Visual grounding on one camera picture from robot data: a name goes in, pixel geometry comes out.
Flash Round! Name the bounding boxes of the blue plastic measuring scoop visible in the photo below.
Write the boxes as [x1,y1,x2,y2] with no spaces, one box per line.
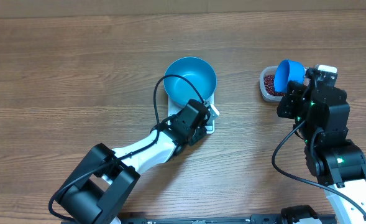
[274,59,306,93]

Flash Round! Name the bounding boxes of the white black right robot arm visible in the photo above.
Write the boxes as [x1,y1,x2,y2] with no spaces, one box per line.
[277,81,366,223]

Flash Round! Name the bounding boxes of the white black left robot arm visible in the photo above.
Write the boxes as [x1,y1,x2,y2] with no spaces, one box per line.
[48,99,219,224]

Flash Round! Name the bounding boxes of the teal metal bowl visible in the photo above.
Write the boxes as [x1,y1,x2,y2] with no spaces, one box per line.
[164,57,217,105]

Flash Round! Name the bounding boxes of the red adzuki beans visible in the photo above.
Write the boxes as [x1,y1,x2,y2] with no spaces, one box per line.
[263,74,285,96]

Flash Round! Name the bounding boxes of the clear plastic container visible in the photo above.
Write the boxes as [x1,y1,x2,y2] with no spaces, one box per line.
[258,65,309,103]

